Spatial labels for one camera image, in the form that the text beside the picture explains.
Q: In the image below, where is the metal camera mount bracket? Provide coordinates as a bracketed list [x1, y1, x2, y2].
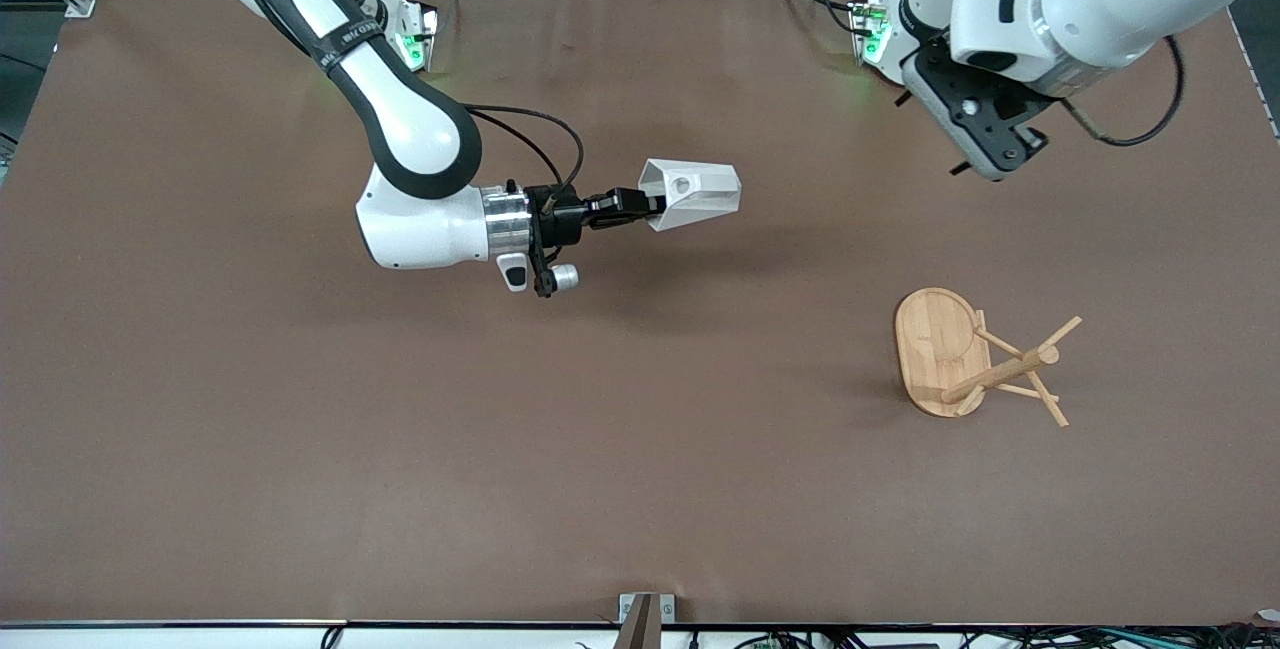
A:
[612, 593, 677, 649]

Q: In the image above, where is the wooden cup rack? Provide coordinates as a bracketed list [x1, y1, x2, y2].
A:
[893, 287, 1084, 428]

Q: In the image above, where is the teal cable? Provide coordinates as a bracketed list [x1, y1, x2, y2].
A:
[1085, 627, 1280, 649]

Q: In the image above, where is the white faceted cup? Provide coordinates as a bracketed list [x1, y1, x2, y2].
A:
[638, 158, 742, 232]

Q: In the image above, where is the brown paper table cover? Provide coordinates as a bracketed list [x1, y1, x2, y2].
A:
[0, 0, 1280, 627]

